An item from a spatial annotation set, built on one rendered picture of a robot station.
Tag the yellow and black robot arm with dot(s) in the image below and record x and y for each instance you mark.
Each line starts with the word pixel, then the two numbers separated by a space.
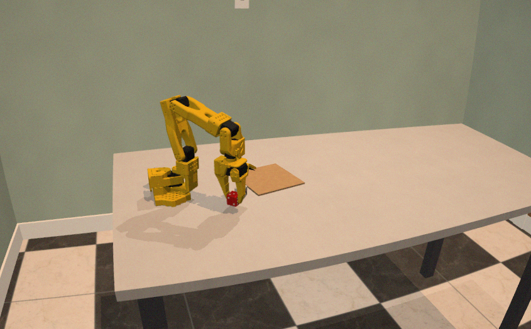
pixel 163 180

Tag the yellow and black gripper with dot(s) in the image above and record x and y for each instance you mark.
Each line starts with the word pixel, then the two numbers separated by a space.
pixel 237 169

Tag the tan flat mat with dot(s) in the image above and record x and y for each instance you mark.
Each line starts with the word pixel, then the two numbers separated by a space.
pixel 270 178

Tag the red die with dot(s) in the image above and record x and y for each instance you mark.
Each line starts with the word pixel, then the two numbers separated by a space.
pixel 232 198

